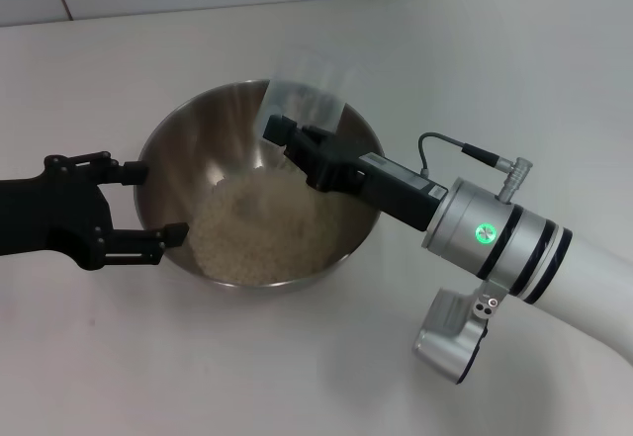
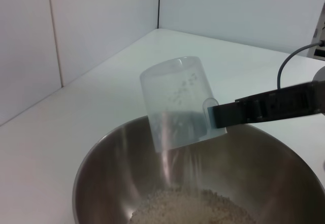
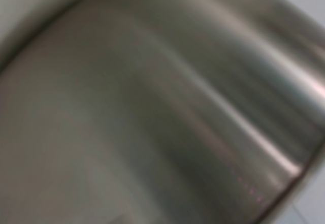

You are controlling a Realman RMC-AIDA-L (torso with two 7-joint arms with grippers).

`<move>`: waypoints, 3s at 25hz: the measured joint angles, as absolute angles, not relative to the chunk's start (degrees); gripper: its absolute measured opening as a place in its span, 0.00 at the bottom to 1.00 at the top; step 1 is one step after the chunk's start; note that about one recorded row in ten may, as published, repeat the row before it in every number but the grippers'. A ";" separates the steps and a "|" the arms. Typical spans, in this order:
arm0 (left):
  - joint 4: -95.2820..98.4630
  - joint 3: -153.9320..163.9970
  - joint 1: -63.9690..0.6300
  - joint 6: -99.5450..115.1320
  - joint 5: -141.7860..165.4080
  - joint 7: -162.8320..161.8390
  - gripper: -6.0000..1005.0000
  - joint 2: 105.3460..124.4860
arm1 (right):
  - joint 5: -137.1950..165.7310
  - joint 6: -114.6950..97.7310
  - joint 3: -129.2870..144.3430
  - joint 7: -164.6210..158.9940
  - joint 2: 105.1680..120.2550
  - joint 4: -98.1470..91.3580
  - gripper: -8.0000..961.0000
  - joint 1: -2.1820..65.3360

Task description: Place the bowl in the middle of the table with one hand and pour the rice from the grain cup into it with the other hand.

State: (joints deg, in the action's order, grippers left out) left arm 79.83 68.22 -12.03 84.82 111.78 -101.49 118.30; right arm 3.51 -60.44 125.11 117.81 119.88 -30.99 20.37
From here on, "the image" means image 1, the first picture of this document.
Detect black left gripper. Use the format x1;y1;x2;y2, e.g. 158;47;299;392
0;150;191;272

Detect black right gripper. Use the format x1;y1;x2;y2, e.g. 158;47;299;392
261;115;449;233

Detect clear plastic cup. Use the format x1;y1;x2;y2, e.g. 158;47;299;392
256;59;348;146

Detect stainless steel mixing bowl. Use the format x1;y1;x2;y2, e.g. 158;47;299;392
134;78;386;295

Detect white rice grains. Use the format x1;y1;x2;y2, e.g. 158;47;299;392
189;166;347;287

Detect right wrist connector cable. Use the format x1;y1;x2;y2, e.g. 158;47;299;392
418;131;537;206

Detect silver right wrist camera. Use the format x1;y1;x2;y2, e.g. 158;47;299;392
411;281;506;387

